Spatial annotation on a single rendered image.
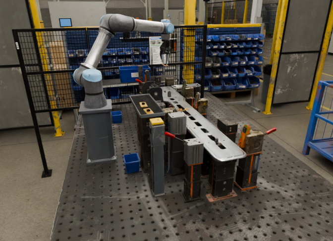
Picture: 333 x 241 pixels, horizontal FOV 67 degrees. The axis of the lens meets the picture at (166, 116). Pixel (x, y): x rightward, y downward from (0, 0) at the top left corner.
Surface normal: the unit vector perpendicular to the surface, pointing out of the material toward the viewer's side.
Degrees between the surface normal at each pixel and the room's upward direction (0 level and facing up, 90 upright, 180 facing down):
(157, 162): 90
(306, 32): 91
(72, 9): 90
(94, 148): 90
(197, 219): 0
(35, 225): 0
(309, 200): 0
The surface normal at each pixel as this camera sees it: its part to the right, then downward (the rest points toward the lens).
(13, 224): 0.00, -0.92
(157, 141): 0.29, 0.37
